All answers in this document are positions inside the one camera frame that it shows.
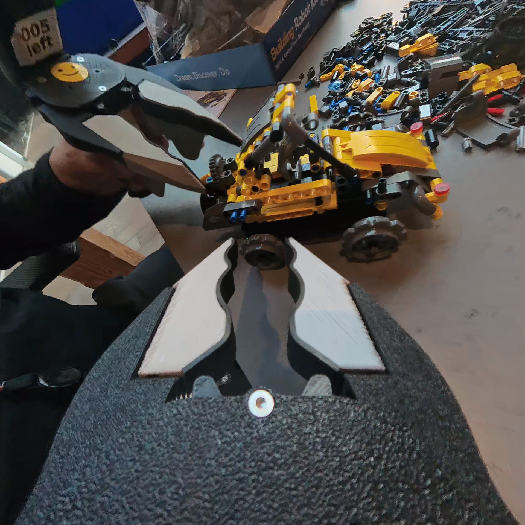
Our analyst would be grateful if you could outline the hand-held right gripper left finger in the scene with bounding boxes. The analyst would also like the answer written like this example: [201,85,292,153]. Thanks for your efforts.
[137,239,236,379]

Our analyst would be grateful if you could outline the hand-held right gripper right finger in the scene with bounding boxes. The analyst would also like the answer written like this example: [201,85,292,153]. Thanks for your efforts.
[287,237,387,375]

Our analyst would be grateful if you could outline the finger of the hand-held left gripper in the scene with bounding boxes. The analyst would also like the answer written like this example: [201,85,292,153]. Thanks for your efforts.
[81,112,207,198]
[137,78,243,161]

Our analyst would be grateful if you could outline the yellow toy block vehicle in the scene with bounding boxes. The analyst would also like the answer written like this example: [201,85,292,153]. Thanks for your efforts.
[201,82,452,271]

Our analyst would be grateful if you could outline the person's left forearm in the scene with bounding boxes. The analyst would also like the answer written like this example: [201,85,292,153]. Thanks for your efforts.
[0,152,124,270]

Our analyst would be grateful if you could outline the grey desk with wooden edge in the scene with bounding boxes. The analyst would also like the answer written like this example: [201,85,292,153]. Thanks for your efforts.
[141,0,525,525]

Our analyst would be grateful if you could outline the person's left hand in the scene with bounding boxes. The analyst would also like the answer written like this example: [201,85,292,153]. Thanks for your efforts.
[50,141,154,198]

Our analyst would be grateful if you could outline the instruction booklet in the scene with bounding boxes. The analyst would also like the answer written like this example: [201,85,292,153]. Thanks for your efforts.
[195,88,237,118]

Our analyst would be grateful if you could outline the blue cardboard box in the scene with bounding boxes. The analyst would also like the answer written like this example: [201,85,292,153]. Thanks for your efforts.
[145,0,341,92]

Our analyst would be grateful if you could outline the blue and green storage bins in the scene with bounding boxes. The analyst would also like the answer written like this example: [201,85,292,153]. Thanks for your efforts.
[53,0,141,46]

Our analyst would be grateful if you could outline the clear plastic bags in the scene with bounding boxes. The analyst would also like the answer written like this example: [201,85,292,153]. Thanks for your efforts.
[135,0,296,63]

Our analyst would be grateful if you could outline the person's torso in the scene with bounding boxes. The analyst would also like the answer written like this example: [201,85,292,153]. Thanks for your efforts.
[0,287,140,525]

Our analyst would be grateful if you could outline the pile of small dark pieces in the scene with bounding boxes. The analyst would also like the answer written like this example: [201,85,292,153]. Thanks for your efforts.
[304,0,525,152]

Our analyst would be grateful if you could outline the group of yellow beams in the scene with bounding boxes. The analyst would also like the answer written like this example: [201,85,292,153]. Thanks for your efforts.
[459,62,525,96]

